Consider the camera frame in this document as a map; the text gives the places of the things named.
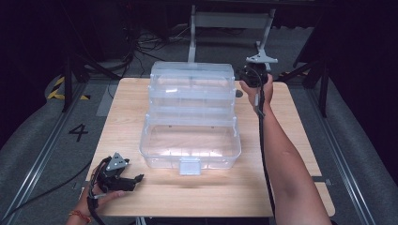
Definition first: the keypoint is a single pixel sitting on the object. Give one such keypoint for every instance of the person's left hand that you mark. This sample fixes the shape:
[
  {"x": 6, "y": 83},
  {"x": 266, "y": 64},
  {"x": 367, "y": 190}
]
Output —
[{"x": 94, "y": 201}]

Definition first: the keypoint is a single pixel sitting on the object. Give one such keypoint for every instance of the metal floor rail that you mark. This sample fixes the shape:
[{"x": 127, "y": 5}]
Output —
[
  {"x": 34, "y": 162},
  {"x": 341, "y": 162}
]

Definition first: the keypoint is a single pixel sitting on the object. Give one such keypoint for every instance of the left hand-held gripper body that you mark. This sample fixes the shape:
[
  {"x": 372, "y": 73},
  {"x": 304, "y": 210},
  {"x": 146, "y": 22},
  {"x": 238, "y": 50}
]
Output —
[{"x": 114, "y": 175}]

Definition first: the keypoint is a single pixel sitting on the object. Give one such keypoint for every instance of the grey metal stand frame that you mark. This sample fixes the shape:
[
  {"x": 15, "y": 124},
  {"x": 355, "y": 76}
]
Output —
[{"x": 230, "y": 22}]

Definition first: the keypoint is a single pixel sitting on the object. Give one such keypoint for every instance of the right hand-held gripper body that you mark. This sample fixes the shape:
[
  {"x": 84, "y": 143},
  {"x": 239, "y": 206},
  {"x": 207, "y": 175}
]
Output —
[{"x": 255, "y": 73}]

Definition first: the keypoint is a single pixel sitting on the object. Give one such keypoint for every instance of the clear plastic storage box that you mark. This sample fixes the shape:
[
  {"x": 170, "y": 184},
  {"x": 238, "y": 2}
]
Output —
[{"x": 191, "y": 125}]

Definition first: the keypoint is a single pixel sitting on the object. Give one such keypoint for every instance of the grey floor plate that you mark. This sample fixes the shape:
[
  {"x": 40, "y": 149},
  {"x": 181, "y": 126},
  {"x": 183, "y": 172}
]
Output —
[{"x": 108, "y": 97}]

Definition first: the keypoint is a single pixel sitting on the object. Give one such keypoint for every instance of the person's right hand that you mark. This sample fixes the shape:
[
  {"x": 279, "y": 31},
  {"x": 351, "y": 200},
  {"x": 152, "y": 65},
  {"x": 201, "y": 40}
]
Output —
[{"x": 266, "y": 93}]

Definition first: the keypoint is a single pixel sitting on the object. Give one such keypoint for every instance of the black tripod stand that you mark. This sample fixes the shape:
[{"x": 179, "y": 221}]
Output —
[
  {"x": 316, "y": 78},
  {"x": 75, "y": 78}
]

